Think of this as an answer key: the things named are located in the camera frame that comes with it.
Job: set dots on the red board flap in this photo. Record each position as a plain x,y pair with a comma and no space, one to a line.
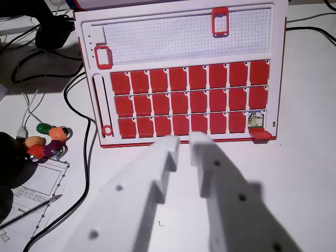
261,135

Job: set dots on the picture card with printed word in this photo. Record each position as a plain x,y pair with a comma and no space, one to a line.
255,120

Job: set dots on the orange capped clip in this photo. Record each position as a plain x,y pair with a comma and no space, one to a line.
34,141
58,134

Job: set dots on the black pen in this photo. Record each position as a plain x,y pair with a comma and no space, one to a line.
31,211

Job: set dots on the printed paper sheet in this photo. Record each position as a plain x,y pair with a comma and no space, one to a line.
29,189

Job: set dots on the red capped clip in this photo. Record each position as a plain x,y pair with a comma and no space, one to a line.
35,152

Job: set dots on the green capped clip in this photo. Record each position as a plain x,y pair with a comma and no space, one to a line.
44,128

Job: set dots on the black rounded object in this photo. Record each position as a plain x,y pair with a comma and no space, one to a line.
10,162

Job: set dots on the red and white game board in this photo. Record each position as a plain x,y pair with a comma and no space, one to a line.
183,47

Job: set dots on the black power adapter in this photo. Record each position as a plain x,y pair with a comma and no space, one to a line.
53,31

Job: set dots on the blue and red object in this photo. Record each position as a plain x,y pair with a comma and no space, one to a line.
74,4

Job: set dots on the white power strip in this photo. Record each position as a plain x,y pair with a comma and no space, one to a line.
14,26

